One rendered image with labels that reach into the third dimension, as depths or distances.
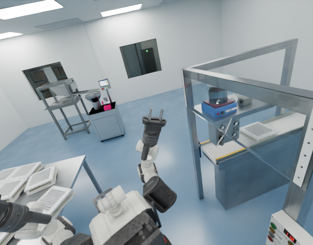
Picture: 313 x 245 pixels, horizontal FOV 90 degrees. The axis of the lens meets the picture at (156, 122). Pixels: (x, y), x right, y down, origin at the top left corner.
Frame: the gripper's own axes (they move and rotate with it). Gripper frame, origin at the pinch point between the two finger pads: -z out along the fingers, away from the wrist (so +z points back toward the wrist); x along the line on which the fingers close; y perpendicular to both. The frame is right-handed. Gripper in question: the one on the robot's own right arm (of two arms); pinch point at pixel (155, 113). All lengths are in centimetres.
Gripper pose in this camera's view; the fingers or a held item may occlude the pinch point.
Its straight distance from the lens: 77.4
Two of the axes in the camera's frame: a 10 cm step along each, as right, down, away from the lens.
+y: -1.1, -5.5, 8.3
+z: -2.0, 8.3, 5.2
